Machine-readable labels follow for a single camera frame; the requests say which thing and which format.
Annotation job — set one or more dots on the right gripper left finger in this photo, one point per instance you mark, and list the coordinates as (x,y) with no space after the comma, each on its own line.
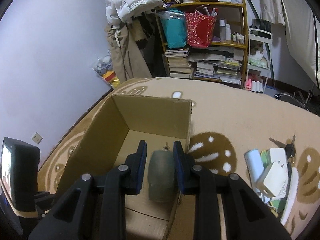
(94,206)

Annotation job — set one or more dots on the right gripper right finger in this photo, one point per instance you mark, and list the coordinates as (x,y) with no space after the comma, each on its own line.
(246,216)

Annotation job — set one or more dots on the light blue power bank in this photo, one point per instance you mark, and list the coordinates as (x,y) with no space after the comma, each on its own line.
(255,167)

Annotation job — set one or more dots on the round case with cartoon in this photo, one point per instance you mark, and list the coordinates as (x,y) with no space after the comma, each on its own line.
(161,176)

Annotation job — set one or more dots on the brown cardboard box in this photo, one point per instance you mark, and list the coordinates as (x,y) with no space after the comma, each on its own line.
(114,133)

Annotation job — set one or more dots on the white control panel device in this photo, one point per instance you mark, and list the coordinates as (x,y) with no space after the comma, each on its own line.
(277,155)

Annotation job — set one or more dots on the green paddle fan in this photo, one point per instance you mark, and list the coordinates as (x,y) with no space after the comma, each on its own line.
(278,202)

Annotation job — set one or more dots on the black key bunch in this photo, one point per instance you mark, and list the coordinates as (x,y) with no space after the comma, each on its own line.
(289,148)

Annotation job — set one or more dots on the bag of plush toys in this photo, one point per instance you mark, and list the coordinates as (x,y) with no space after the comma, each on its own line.
(104,68)

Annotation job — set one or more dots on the beige hanging trousers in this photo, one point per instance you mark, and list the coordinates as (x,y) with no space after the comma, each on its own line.
(128,62)

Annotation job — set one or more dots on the white metal cart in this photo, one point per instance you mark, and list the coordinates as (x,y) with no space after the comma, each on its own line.
(259,60)

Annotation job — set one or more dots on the wooden bookshelf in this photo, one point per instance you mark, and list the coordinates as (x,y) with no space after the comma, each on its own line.
(225,59)

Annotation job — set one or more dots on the red gift bag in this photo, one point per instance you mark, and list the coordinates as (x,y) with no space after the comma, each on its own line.
(199,29)

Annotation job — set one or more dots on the teal bag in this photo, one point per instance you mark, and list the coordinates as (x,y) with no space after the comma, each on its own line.
(173,23)

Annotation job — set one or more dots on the white wall socket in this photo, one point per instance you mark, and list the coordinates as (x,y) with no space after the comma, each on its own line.
(37,138)

